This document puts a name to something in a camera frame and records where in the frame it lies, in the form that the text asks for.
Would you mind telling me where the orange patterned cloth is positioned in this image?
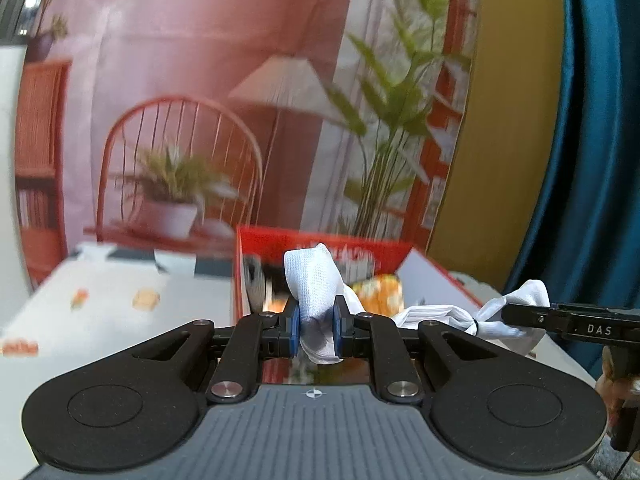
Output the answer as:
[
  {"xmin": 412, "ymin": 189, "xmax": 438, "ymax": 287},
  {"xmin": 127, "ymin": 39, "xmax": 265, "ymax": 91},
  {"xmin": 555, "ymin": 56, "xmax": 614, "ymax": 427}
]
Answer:
[{"xmin": 351, "ymin": 273, "xmax": 405, "ymax": 317}]

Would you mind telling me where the red cardboard box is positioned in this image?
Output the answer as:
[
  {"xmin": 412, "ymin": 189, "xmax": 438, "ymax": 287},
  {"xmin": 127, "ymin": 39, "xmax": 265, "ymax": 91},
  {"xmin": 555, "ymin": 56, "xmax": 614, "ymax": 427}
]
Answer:
[{"xmin": 232, "ymin": 225, "xmax": 502, "ymax": 387}]

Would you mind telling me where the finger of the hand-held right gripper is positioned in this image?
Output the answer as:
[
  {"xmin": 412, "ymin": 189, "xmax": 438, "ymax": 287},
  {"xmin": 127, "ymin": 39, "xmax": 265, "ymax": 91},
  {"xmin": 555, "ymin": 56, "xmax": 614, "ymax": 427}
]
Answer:
[{"xmin": 501, "ymin": 302, "xmax": 556, "ymax": 332}]

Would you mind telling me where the white mesh cloth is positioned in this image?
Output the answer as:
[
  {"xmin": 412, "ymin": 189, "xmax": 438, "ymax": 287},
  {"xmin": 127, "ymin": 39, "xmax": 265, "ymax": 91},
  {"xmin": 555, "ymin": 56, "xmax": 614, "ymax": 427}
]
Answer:
[{"xmin": 283, "ymin": 242, "xmax": 552, "ymax": 367}]

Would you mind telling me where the person's right hand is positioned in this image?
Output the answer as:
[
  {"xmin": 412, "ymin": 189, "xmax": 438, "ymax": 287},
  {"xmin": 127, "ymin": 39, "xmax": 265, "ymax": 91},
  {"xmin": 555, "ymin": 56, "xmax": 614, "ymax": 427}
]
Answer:
[{"xmin": 595, "ymin": 345, "xmax": 640, "ymax": 418}]

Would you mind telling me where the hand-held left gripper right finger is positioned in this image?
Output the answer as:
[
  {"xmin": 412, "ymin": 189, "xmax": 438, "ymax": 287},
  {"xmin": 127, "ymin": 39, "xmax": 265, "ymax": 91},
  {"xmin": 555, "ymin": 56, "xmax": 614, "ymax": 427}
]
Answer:
[{"xmin": 332, "ymin": 296, "xmax": 500, "ymax": 406}]

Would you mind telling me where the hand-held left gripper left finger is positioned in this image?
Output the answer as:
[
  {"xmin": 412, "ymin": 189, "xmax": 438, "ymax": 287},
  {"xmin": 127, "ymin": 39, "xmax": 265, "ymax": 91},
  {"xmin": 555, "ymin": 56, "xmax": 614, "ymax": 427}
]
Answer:
[{"xmin": 132, "ymin": 304, "xmax": 302, "ymax": 405}]

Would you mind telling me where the blue curtain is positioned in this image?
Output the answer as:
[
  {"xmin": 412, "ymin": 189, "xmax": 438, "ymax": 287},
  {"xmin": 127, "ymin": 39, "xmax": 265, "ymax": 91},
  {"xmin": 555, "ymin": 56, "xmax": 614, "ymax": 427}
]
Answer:
[{"xmin": 500, "ymin": 0, "xmax": 640, "ymax": 311}]

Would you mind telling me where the printed wall backdrop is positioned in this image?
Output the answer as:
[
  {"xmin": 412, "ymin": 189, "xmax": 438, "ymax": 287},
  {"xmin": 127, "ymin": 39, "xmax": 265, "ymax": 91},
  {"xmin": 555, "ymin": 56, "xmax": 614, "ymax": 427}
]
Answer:
[{"xmin": 14, "ymin": 0, "xmax": 482, "ymax": 292}]

